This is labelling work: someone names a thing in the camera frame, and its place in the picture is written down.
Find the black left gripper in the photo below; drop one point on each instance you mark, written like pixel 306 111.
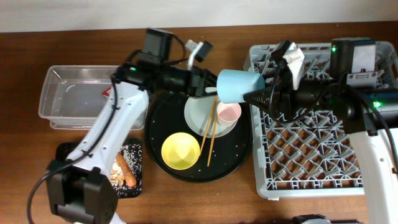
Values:
pixel 201 80

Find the orange carrot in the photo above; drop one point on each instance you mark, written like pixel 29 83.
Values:
pixel 129 177

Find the pasta and rice scraps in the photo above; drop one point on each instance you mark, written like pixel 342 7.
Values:
pixel 132 153

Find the pink cup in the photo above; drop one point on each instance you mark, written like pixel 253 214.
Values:
pixel 228 113

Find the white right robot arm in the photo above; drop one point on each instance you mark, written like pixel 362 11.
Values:
pixel 368 113

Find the blue cup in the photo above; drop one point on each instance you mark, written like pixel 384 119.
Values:
pixel 232 85

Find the grey dishwasher rack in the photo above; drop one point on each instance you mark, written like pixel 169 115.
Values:
pixel 298 161

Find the red snack wrapper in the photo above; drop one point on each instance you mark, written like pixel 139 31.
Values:
pixel 107 92

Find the round black tray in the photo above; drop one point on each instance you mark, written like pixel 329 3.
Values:
pixel 165 117

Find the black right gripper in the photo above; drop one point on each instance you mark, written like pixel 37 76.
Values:
pixel 283 97

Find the yellow bowl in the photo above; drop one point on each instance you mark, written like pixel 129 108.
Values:
pixel 180 151

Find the clear plastic bin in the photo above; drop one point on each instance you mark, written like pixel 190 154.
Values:
pixel 71 96

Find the wooden chopstick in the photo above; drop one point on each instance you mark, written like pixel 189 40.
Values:
pixel 212 140
pixel 208 124

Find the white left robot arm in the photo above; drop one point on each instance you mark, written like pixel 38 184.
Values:
pixel 92 159

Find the black rectangular tray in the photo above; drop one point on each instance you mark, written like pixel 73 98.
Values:
pixel 75 187

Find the grey plate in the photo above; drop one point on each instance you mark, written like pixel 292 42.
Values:
pixel 196 114

